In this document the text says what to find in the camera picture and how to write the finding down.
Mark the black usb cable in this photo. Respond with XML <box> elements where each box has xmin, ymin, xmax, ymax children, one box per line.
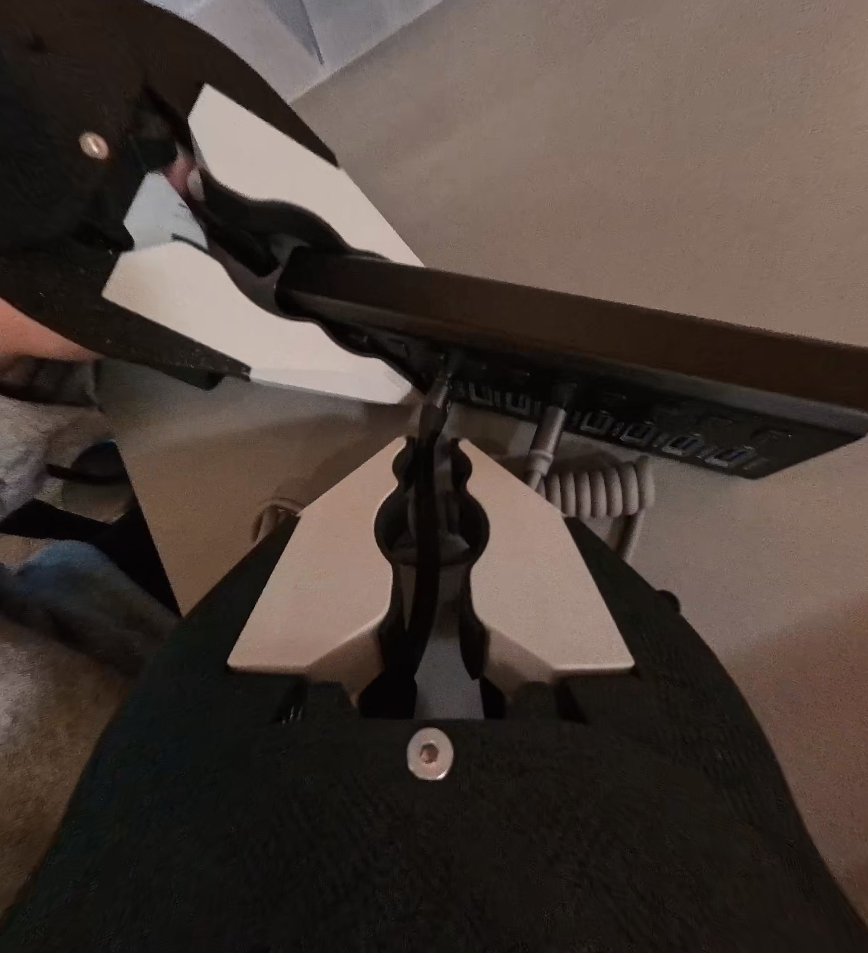
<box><xmin>393</xmin><ymin>356</ymin><xmax>459</xmax><ymax>719</ymax></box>

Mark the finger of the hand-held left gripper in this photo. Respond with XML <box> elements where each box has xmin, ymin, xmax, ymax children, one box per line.
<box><xmin>101</xmin><ymin>175</ymin><xmax>414</xmax><ymax>408</ymax></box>
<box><xmin>187</xmin><ymin>82</ymin><xmax>425</xmax><ymax>269</ymax></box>

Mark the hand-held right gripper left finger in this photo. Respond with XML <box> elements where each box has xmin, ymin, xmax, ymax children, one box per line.
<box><xmin>227</xmin><ymin>438</ymin><xmax>411</xmax><ymax>684</ymax></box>

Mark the grey usb cable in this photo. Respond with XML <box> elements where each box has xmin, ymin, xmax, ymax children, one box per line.
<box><xmin>522</xmin><ymin>404</ymin><xmax>656</xmax><ymax>564</ymax></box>

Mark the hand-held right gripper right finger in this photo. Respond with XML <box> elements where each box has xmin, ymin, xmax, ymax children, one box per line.
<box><xmin>451</xmin><ymin>438</ymin><xmax>636</xmax><ymax>684</ymax></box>

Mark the black usb hub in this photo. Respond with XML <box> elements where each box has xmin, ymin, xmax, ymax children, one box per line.
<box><xmin>276</xmin><ymin>246</ymin><xmax>868</xmax><ymax>479</ymax></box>

